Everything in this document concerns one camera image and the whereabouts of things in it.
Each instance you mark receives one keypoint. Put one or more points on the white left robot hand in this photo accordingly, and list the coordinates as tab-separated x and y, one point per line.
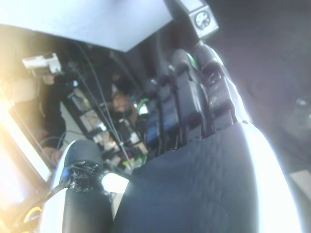
194	184

